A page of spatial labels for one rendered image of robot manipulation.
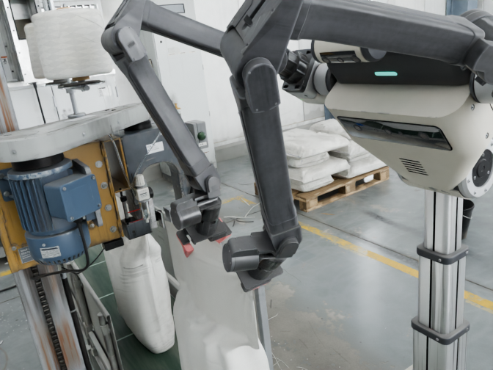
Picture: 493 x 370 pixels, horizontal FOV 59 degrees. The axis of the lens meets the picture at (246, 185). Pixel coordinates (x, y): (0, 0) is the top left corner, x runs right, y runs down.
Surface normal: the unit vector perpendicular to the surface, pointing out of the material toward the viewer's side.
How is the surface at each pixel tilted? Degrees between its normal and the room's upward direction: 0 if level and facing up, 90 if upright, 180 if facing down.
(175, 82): 90
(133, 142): 90
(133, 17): 87
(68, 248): 91
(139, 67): 98
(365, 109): 40
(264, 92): 118
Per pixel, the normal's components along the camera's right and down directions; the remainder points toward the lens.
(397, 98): -0.62, -0.56
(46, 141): 0.72, 0.14
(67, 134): 0.95, 0.00
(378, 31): 0.28, 0.72
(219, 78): 0.55, 0.20
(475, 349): -0.11, -0.94
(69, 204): 0.84, 0.07
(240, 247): 0.16, -0.73
